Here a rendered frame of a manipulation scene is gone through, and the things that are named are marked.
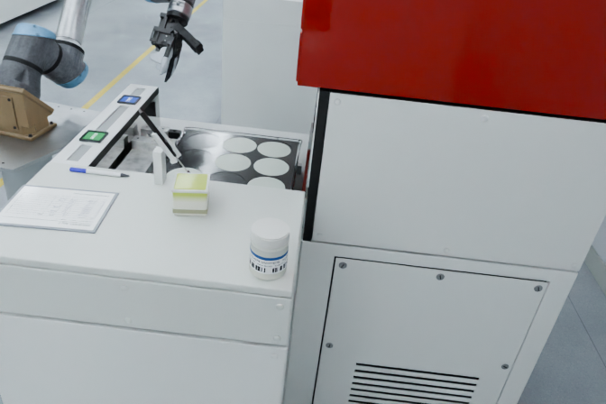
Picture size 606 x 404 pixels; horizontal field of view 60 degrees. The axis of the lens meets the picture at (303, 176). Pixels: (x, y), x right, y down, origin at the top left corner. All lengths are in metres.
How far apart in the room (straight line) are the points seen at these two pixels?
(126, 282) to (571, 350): 1.96
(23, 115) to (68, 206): 0.65
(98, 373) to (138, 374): 0.09
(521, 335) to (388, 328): 0.36
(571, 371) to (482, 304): 1.03
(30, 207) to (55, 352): 0.30
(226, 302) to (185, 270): 0.10
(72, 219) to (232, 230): 0.32
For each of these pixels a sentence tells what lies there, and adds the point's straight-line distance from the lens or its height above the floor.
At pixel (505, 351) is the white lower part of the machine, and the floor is 0.52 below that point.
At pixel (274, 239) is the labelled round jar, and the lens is 0.92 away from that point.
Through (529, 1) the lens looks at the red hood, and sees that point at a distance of 1.13.
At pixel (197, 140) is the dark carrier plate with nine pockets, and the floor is 0.90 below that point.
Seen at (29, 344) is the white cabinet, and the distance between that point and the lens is 1.25.
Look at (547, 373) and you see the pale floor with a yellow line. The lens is 2.40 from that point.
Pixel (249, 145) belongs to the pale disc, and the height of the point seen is 0.90.
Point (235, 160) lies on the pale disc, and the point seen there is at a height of 0.90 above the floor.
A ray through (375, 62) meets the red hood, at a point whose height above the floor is 1.29.
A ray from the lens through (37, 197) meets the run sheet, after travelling 1.25.
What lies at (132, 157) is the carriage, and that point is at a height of 0.88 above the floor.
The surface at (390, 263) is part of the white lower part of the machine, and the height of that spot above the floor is 0.76.
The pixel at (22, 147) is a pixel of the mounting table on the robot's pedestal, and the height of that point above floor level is 0.82.
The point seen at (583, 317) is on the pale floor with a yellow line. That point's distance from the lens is 2.75.
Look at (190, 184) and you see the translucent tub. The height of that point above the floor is 1.03.
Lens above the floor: 1.62
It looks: 30 degrees down
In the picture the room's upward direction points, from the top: 6 degrees clockwise
